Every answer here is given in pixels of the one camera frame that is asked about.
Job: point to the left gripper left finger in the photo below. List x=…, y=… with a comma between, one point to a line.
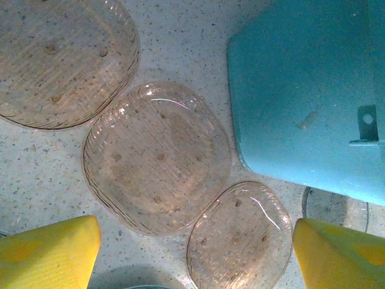
x=45, y=259

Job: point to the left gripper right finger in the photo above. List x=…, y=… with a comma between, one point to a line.
x=340, y=262

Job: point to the brown translucent plastic plate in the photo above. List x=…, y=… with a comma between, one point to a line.
x=237, y=241
x=60, y=60
x=156, y=156

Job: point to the light blue plastic bin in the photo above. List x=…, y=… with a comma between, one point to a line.
x=300, y=75

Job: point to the grey translucent plastic plate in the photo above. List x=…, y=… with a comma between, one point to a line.
x=334, y=207

